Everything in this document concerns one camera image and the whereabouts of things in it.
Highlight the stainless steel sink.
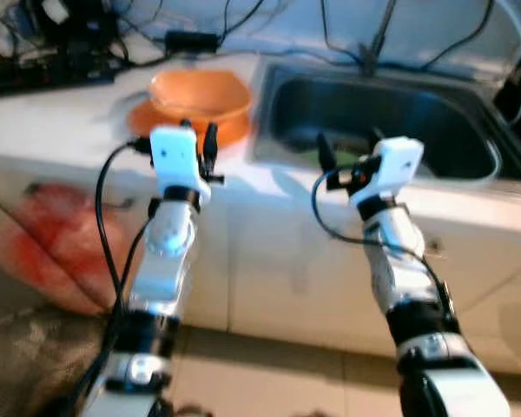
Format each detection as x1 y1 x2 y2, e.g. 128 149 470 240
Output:
248 59 521 188

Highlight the orange bowl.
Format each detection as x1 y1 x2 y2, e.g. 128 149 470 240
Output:
148 69 255 124

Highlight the orange plate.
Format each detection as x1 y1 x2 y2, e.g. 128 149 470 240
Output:
126 98 253 151

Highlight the black power adapter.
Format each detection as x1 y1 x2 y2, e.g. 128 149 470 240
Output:
162 30 221 53

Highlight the chrome faucet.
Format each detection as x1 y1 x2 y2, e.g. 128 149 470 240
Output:
359 0 402 77

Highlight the black appliance box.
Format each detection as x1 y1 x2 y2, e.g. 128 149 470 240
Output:
493 56 521 153

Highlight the black box with white label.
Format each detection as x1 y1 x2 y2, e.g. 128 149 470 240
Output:
22 0 127 63

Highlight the black power strip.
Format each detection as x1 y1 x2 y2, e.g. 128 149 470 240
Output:
0 56 115 98

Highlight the orange plastic bag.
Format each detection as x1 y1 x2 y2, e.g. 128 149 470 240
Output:
0 181 135 315

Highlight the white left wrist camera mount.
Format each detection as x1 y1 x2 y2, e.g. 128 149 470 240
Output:
148 124 212 207

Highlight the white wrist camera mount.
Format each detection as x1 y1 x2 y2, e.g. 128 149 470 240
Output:
351 136 425 207
148 124 212 207

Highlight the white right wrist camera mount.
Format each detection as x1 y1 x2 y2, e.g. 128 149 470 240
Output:
351 136 425 207

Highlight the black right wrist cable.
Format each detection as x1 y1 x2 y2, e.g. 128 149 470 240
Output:
310 165 448 301

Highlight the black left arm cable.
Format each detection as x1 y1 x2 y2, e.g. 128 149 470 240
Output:
94 137 155 314

